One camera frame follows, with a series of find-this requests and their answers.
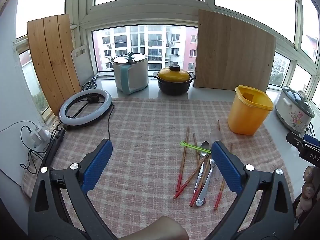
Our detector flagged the person's right hand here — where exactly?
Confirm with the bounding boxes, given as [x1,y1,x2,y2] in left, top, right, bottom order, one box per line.
[296,166,317,218]

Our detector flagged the pink plaid tablecloth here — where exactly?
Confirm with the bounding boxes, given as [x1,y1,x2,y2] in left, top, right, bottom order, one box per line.
[21,97,295,240]

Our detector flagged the white power adapter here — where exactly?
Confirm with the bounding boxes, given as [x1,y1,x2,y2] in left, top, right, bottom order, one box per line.
[27,126,50,149]

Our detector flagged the small metal spoon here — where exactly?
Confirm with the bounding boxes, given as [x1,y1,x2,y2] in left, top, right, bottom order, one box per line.
[194,141,211,195]

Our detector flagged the black handled scissors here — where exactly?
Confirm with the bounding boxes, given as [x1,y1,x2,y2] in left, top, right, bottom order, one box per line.
[82,76,98,90]

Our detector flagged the wooden slat board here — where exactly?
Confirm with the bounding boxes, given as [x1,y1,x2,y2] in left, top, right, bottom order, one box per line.
[27,14,82,117]

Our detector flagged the white plastic cutting board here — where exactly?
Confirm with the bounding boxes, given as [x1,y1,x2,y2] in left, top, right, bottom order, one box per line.
[71,45,95,85]

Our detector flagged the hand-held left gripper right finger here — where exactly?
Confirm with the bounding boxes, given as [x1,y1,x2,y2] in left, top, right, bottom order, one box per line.
[211,141,296,240]

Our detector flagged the green plastic spoon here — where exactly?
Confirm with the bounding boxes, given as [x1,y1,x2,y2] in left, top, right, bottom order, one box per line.
[180,141,212,154]

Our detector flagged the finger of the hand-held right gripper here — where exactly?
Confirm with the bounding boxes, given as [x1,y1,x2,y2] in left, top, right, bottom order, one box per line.
[286,131,320,153]

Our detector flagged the brown rounded object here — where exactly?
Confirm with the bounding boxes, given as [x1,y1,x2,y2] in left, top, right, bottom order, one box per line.
[120,216,189,240]

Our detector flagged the black tripod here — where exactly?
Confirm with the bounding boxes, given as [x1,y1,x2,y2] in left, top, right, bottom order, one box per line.
[44,127,67,167]

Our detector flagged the white floral rice cooker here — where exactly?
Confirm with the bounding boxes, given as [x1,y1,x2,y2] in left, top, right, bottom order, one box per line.
[275,85,315,134]

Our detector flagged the white window frame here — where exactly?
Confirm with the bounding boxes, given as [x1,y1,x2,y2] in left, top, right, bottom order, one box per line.
[15,0,320,100]

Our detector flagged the yellow plastic container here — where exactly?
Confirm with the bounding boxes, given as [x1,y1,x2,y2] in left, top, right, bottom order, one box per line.
[227,85,274,136]

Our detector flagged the pile of wooden chopsticks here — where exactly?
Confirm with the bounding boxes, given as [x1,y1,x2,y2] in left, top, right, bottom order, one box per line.
[174,120,233,210]

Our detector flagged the metal fork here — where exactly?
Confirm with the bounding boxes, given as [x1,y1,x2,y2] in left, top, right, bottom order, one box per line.
[196,159,217,207]

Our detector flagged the black casserole with yellow lid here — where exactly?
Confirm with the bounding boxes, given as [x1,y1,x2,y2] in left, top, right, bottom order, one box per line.
[152,64,197,96]

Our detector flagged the white ring light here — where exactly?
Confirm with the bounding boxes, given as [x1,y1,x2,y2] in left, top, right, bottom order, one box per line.
[59,90,113,130]

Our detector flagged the large light wooden board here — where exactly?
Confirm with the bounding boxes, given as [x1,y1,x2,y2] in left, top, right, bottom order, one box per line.
[193,9,277,93]

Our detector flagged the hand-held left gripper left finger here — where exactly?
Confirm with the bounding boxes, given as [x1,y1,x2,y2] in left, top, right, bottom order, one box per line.
[27,139,118,240]

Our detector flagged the large metal spoon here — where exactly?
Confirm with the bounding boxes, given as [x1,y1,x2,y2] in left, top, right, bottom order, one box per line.
[209,129,222,145]

